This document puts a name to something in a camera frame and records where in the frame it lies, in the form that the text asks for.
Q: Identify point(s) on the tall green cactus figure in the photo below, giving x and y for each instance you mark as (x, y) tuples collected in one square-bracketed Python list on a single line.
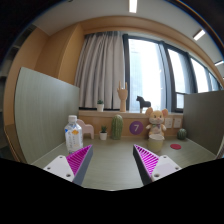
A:
[(117, 128)]

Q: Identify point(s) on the wooden window ledge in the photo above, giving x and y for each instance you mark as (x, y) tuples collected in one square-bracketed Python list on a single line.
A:
[(106, 115)]

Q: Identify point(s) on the ceiling lights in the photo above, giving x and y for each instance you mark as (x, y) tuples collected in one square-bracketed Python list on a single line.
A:
[(133, 5)]

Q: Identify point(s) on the wooden hand model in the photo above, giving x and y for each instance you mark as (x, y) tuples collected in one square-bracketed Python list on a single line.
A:
[(122, 96)]

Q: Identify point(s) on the small plant in white pot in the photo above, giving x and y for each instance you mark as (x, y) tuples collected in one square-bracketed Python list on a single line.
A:
[(103, 135), (100, 107)]

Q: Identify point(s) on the round green cactus figure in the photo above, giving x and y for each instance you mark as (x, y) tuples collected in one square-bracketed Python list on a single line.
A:
[(181, 134)]

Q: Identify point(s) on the round purple number sign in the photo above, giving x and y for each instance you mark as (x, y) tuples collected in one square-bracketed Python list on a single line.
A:
[(136, 128)]

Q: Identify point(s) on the flat round red coaster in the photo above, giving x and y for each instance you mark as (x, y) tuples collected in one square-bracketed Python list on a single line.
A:
[(175, 146)]

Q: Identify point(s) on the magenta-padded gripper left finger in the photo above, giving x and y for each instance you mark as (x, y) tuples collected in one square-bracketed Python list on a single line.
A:
[(60, 166)]

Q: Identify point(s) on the dark-framed window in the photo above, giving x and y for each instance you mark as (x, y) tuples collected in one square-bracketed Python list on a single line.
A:
[(126, 66)]

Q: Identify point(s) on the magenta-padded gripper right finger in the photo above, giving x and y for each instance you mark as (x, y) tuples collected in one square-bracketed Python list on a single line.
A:
[(165, 166)]

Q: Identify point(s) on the black horse figure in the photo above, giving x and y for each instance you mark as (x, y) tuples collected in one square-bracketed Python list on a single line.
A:
[(143, 102)]

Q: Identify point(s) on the clear plastic drink bottle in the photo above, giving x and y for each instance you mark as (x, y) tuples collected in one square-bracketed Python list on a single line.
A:
[(73, 136)]

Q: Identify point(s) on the grey-green desk partition panel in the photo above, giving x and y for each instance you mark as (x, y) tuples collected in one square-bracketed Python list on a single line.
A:
[(43, 113), (205, 120)]

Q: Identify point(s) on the white wall socket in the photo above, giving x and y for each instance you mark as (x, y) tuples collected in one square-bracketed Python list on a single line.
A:
[(177, 122), (169, 123)]

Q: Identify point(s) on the yellow plush mouse toy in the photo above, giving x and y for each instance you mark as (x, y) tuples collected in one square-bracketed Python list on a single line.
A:
[(156, 121)]

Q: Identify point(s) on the grey-beige curtain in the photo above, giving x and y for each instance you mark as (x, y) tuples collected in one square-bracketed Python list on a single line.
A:
[(100, 73)]

